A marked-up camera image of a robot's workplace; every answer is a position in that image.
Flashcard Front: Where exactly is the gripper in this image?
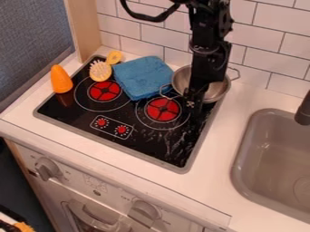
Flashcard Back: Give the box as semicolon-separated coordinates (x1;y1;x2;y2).
181;42;234;120

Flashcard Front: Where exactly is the orange toy carrot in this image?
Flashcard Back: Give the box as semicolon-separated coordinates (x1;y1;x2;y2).
49;63;75;94

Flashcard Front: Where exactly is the yellow brush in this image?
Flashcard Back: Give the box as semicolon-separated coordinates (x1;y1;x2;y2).
88;50;124;83

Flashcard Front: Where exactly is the black cable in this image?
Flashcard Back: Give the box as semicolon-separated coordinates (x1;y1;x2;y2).
118;0;182;24

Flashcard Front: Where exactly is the toy stove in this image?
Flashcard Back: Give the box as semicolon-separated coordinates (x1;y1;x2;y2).
33;53;228;175

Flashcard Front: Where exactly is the toy sink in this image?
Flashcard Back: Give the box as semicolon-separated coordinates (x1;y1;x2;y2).
229;108;310;225

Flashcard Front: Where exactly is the blue cloth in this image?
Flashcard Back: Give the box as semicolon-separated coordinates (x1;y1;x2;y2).
111;55;176;102

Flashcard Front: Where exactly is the silver pan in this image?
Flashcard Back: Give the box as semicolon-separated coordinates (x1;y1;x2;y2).
159;63;243;105

